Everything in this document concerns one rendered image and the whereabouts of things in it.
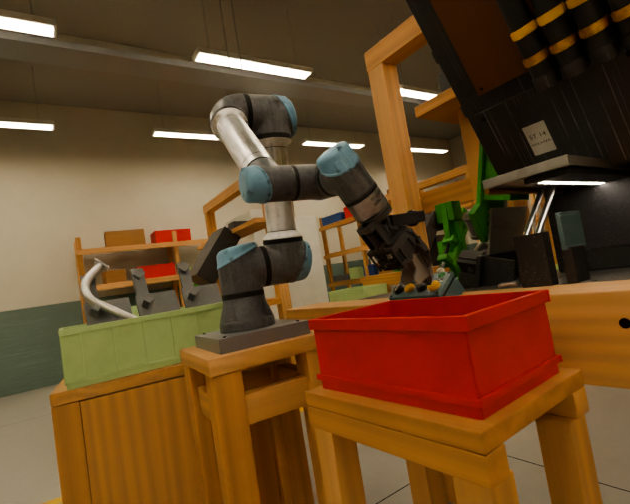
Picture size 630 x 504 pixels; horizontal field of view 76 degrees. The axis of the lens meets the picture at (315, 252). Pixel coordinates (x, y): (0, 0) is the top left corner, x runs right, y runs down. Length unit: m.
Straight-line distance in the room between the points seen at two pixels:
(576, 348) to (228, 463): 0.73
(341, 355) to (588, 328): 0.39
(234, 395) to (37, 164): 7.38
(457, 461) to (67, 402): 1.11
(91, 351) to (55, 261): 6.44
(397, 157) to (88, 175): 6.87
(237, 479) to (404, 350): 0.59
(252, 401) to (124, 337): 0.53
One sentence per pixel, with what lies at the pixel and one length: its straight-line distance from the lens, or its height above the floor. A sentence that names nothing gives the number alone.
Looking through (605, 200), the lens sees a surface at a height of 1.06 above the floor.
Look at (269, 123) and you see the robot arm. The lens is 1.16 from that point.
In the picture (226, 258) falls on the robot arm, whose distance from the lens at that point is 1.10.
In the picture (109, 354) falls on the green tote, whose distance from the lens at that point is 1.38.
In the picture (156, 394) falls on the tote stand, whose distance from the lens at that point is 1.40.
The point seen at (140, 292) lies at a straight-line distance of 1.70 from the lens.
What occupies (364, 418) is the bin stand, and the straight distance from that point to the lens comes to 0.63.
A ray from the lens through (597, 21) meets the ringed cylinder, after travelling 0.89.
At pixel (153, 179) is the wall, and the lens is 8.28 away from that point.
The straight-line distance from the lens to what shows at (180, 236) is 7.56.
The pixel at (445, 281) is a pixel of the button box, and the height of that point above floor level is 0.94.
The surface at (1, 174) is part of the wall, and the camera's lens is 8.10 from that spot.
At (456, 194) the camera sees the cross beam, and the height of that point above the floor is 1.22.
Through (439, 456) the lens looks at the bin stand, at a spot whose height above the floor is 0.76.
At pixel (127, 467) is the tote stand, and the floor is 0.53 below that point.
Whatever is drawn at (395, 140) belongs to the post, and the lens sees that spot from 1.79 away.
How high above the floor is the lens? 0.99
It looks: 4 degrees up
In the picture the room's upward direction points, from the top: 9 degrees counter-clockwise
